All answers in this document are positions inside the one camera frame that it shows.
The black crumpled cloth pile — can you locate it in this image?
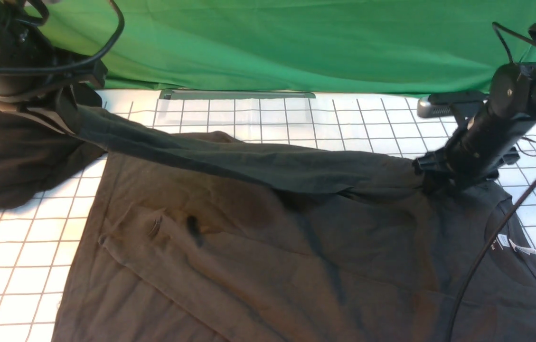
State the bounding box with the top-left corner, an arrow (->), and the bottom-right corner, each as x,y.
0,111 -> 104,210

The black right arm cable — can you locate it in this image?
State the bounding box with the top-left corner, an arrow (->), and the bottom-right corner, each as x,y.
443,21 -> 536,342

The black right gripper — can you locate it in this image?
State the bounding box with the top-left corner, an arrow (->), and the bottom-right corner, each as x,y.
413,102 -> 536,193

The black left camera cable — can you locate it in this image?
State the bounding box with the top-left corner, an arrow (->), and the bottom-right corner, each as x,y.
0,0 -> 126,76

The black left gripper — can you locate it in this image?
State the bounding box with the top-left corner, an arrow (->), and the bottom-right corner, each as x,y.
0,47 -> 107,133

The green backdrop cloth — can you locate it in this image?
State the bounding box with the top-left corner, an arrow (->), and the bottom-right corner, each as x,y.
35,0 -> 536,98

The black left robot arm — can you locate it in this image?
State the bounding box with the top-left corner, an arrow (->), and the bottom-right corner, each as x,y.
0,0 -> 107,135

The gray metal bar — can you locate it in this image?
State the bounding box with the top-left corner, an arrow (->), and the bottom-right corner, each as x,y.
159,89 -> 316,100

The gray long sleeve shirt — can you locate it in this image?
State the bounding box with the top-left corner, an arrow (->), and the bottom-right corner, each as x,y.
52,106 -> 512,342

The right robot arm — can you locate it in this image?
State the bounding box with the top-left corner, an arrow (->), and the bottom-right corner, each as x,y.
413,63 -> 536,193

